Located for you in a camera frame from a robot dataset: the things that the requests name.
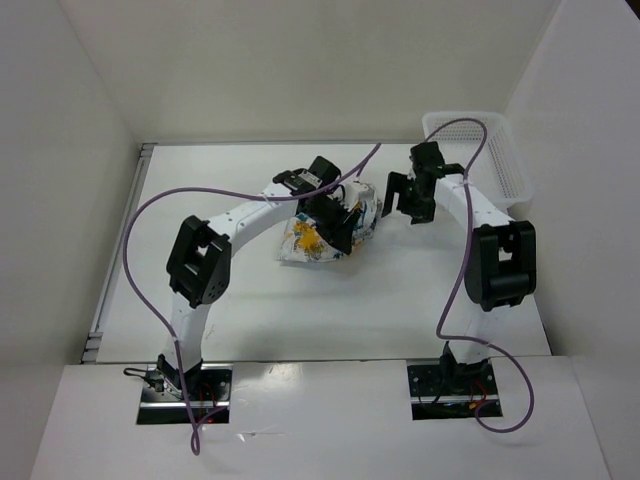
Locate white plastic mesh basket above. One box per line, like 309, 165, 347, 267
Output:
422, 111, 533, 211

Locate aluminium table edge rail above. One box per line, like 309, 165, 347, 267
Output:
80, 143, 156, 365

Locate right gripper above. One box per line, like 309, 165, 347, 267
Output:
381, 171, 436, 224

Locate printed white teal yellow shorts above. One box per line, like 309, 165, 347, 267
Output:
277, 183, 382, 263

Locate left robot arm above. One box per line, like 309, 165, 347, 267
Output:
156, 156, 381, 400

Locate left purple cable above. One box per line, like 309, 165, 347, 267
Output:
122, 142, 383, 457

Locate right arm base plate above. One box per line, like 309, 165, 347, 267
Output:
406, 359, 503, 421

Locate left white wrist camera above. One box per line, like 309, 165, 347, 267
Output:
332, 181, 375, 211

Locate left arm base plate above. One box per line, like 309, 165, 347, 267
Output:
125, 363, 232, 425

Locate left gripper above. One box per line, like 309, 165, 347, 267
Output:
303, 196, 361, 256

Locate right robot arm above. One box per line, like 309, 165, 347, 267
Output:
382, 141, 537, 393

